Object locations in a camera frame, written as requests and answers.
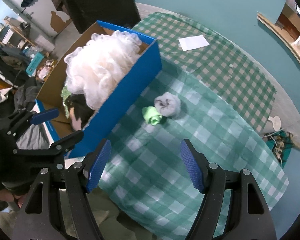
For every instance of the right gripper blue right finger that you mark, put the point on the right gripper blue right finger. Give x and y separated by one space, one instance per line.
191 159

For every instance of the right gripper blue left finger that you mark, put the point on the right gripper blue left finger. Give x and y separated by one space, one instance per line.
95 163

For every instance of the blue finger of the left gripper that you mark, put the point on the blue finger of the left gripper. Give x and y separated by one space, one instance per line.
47 115

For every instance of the green glitter sponge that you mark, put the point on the green glitter sponge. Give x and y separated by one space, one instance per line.
65 94

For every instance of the white mesh bath loofah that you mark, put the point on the white mesh bath loofah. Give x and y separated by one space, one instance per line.
96 69

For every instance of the person's left hand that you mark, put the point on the person's left hand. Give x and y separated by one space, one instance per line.
8 196

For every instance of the blue cardboard box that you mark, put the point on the blue cardboard box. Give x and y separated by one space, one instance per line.
100 125

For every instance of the light green checkered tablecloth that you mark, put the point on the light green checkered tablecloth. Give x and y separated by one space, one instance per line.
153 177

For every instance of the rolled green sock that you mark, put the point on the rolled green sock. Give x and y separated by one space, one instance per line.
151 115

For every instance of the rolled grey sock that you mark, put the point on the rolled grey sock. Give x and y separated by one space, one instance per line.
168 105

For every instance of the dark green checkered cloth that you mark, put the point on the dark green checkered cloth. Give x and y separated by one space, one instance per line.
222 66

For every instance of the white paper card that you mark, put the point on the white paper card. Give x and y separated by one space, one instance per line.
193 42

